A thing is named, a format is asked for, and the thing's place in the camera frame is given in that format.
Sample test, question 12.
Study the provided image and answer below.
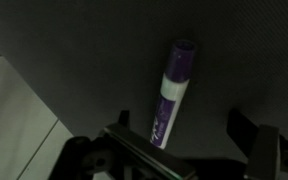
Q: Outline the black mesh office chair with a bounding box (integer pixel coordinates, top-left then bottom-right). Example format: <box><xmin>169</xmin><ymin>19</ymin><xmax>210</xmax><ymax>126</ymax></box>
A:
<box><xmin>0</xmin><ymin>0</ymin><xmax>288</xmax><ymax>159</ymax></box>

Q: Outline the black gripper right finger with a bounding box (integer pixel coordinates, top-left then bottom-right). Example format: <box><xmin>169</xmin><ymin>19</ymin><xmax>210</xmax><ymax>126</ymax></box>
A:
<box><xmin>226</xmin><ymin>109</ymin><xmax>280</xmax><ymax>180</ymax></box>

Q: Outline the purple whiteboard marker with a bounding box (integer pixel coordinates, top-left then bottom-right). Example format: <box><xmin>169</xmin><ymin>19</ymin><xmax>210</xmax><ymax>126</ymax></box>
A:
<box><xmin>150</xmin><ymin>40</ymin><xmax>196</xmax><ymax>149</ymax></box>

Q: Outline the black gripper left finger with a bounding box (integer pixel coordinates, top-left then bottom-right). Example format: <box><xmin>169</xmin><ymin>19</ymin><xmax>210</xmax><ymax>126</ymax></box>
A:
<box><xmin>102</xmin><ymin>110</ymin><xmax>198</xmax><ymax>180</ymax></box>

